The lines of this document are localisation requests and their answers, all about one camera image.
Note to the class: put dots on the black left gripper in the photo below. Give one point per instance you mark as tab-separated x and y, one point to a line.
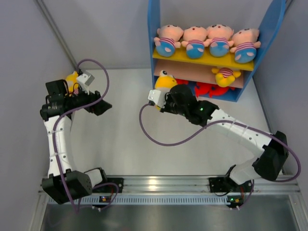
99	108

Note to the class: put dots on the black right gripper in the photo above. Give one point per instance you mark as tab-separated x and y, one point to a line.
168	96

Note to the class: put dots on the red shark plush toy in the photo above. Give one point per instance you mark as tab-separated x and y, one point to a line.
181	81

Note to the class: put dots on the yellow duck plush striped shirt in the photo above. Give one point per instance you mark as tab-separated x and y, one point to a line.
225	76

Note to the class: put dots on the boy doll striped shirt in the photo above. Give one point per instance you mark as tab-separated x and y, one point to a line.
219	39

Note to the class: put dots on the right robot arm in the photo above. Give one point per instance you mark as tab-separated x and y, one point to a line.
268	149

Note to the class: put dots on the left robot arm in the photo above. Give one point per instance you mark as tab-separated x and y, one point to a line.
64	182

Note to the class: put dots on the blue yellow toy shelf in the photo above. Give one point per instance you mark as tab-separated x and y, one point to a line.
199	70

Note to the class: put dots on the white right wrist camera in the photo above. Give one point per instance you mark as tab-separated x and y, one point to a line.
157	97

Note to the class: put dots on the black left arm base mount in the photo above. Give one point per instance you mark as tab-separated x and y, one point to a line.
101	183

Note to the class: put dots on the aluminium rail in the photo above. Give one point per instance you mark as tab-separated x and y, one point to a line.
199	185

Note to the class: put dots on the perforated grey cable duct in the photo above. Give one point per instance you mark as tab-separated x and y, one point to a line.
177	199

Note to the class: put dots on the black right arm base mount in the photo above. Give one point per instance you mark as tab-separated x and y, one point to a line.
224	184

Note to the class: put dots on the metal corner post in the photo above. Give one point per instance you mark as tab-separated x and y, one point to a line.
56	31

